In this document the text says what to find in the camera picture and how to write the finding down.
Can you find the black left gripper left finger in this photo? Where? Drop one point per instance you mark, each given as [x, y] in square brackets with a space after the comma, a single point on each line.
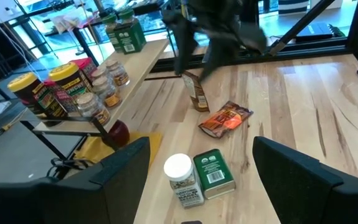
[73, 199]

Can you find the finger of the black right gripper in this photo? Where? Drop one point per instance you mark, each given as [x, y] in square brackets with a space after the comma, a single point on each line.
[219, 53]
[183, 40]

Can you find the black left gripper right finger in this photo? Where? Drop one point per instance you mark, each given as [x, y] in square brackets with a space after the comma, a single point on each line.
[306, 193]

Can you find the orange taco seasoning packet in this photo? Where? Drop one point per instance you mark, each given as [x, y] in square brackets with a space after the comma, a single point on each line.
[225, 119]
[197, 96]

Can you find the dark green pepper tin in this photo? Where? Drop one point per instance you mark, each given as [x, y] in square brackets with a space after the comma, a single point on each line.
[130, 39]
[214, 174]

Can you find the green-lidded oregano spice jar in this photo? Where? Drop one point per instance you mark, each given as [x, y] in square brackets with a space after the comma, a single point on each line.
[111, 32]
[126, 15]

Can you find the red-lidded smoked paprika tin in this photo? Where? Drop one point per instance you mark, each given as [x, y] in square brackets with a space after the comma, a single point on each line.
[86, 67]
[62, 96]

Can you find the white-lidded spice jar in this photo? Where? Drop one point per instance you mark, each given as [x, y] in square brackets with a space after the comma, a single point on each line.
[183, 183]

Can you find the yellow-lidded spice jar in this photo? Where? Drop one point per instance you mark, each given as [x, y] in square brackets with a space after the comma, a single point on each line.
[66, 77]
[26, 90]

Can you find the yellow flat pad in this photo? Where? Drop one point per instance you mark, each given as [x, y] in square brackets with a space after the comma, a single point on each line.
[93, 150]

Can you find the dark red round object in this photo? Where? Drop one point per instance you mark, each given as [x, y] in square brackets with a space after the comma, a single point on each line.
[119, 132]

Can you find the black-legged background table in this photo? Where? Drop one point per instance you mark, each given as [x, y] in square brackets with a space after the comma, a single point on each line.
[83, 46]

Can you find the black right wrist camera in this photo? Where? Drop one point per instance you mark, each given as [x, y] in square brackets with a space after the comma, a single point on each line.
[253, 37]

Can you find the wooden shelf with black frame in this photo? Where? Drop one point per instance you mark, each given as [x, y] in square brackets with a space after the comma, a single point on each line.
[141, 62]

